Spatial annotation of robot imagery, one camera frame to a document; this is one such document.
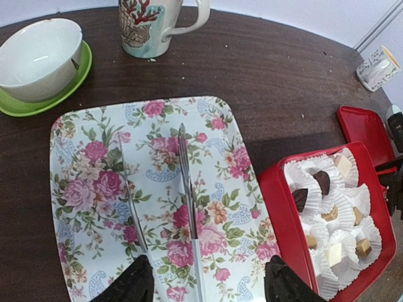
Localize floral rectangular tray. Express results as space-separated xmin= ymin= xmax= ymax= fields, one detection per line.
xmin=50 ymin=96 xmax=279 ymax=301

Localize white bowl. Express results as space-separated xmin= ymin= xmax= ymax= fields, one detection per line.
xmin=1 ymin=18 xmax=83 ymax=103

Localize tan square chocolate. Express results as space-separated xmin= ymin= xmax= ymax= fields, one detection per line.
xmin=353 ymin=206 xmax=363 ymax=227

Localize white mug orange inside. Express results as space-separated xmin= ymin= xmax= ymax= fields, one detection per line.
xmin=356 ymin=45 xmax=402 ymax=92

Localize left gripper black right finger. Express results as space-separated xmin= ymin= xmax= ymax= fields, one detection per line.
xmin=264 ymin=255 xmax=325 ymax=302

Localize dark heart chocolate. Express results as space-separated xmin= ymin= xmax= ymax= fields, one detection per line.
xmin=313 ymin=171 xmax=330 ymax=196

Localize red box base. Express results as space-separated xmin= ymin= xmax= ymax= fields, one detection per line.
xmin=258 ymin=142 xmax=397 ymax=301

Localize right aluminium frame post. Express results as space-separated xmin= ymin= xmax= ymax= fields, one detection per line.
xmin=353 ymin=0 xmax=402 ymax=53

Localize metal tongs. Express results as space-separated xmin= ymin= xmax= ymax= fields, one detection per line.
xmin=123 ymin=124 xmax=207 ymax=301

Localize white square chocolate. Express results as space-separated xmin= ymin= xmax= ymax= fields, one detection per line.
xmin=324 ymin=242 xmax=343 ymax=267
xmin=334 ymin=154 xmax=353 ymax=178

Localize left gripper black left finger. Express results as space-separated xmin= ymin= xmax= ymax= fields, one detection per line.
xmin=91 ymin=255 xmax=154 ymax=302

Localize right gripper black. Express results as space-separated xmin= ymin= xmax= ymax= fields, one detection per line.
xmin=375 ymin=113 xmax=402 ymax=216

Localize red box lid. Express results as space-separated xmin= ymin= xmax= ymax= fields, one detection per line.
xmin=337 ymin=106 xmax=395 ymax=166

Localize white paper liners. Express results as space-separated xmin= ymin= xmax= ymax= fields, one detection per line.
xmin=283 ymin=148 xmax=382 ymax=301

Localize green saucer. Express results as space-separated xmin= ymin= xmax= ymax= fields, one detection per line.
xmin=1 ymin=41 xmax=93 ymax=118

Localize floral cream mug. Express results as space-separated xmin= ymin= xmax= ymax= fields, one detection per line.
xmin=118 ymin=0 xmax=210 ymax=59

